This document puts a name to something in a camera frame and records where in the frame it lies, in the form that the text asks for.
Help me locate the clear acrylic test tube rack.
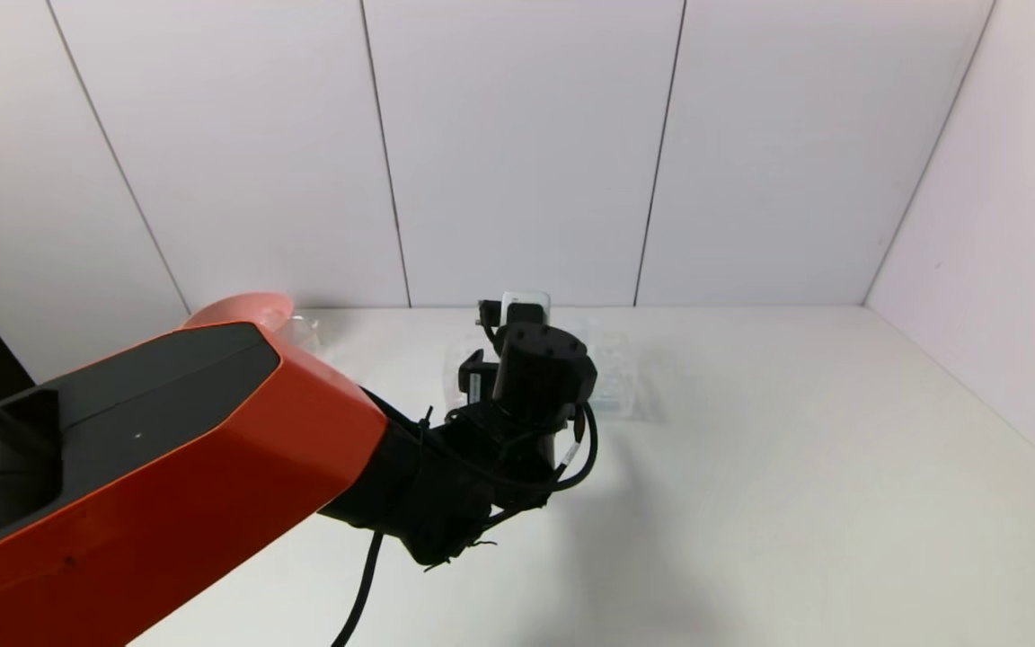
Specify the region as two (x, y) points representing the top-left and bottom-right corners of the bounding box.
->
(444, 310), (640, 421)

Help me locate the pink plastic bowl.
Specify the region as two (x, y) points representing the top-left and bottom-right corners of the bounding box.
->
(185, 292), (296, 330)

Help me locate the clear glass beaker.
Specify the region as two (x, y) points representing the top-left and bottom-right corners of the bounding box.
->
(279, 313), (332, 362)

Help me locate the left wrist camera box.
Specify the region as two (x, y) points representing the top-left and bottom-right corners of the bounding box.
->
(500, 290), (552, 326)

